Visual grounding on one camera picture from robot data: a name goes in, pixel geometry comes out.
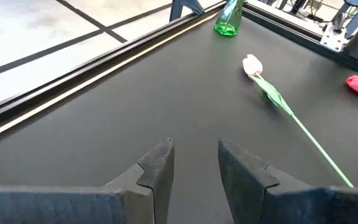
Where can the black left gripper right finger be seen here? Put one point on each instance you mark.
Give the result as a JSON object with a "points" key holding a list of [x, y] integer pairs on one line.
{"points": [[275, 199]]}

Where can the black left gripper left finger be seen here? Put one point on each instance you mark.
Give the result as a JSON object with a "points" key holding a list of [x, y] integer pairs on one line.
{"points": [[73, 205]]}

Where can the pink tulip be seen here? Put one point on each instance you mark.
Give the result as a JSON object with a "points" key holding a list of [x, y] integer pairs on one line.
{"points": [[252, 65]]}

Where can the green glass vase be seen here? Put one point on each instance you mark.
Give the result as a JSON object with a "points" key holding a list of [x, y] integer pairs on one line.
{"points": [[228, 18]]}

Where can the black table mat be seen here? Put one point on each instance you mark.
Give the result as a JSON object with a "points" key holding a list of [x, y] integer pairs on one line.
{"points": [[166, 93]]}

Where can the black aluminium table frame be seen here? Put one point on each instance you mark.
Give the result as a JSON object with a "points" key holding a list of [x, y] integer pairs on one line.
{"points": [[73, 76]]}

